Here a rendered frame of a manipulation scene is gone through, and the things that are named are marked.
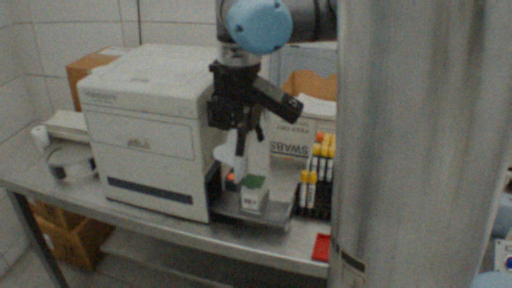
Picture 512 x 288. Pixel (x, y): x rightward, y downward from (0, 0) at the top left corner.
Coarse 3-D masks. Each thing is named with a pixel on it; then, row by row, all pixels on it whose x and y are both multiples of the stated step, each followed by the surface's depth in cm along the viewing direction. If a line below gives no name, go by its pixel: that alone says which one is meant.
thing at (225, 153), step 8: (232, 136) 65; (248, 136) 64; (224, 144) 65; (232, 144) 65; (248, 144) 65; (216, 152) 65; (224, 152) 65; (232, 152) 65; (224, 160) 65; (232, 160) 65; (240, 160) 63; (240, 168) 64; (240, 176) 65
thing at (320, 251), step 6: (318, 234) 75; (324, 234) 75; (318, 240) 74; (324, 240) 74; (318, 246) 73; (324, 246) 73; (312, 252) 71; (318, 252) 71; (324, 252) 71; (312, 258) 70; (318, 258) 69; (324, 258) 69
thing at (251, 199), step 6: (264, 180) 75; (246, 186) 73; (264, 186) 75; (246, 192) 73; (252, 192) 73; (258, 192) 73; (264, 192) 76; (246, 198) 74; (252, 198) 73; (258, 198) 73; (246, 204) 75; (252, 204) 74; (258, 204) 74; (252, 210) 75; (258, 210) 74
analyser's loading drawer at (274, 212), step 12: (216, 192) 81; (228, 192) 81; (216, 204) 78; (228, 204) 78; (240, 204) 75; (264, 204) 75; (276, 204) 78; (288, 204) 78; (240, 216) 75; (252, 216) 75; (264, 216) 75; (276, 216) 75; (288, 216) 72; (288, 228) 74
